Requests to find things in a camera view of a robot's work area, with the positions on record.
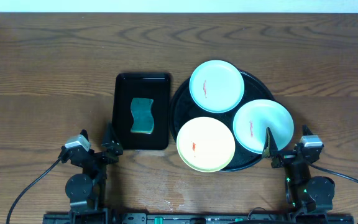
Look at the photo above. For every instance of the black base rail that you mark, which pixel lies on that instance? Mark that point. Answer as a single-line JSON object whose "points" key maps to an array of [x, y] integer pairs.
{"points": [[143, 218]]}

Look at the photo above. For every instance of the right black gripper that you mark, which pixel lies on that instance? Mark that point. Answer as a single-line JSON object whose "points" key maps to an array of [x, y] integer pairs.
{"points": [[271, 150]]}

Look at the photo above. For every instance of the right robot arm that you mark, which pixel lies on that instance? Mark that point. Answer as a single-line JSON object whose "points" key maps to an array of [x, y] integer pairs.
{"points": [[308, 194]]}

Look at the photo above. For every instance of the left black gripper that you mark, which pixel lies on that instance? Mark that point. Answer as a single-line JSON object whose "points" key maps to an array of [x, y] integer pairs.
{"points": [[96, 156]]}

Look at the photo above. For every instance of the mint plate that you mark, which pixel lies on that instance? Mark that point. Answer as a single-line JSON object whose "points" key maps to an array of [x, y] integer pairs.
{"points": [[216, 86], [252, 119]]}

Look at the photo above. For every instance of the round black tray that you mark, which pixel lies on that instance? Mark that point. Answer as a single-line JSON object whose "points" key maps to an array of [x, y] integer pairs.
{"points": [[183, 108]]}

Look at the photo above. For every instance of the green scrubbing sponge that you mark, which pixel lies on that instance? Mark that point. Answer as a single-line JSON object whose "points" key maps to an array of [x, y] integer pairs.
{"points": [[141, 110]]}

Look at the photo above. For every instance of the yellow plate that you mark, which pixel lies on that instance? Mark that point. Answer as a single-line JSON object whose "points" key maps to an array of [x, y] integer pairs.
{"points": [[205, 144]]}

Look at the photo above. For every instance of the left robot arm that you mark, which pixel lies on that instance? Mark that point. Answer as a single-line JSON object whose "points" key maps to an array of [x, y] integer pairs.
{"points": [[86, 190]]}

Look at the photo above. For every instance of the black rectangular tray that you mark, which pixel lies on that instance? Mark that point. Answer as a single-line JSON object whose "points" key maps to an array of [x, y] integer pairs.
{"points": [[154, 86]]}

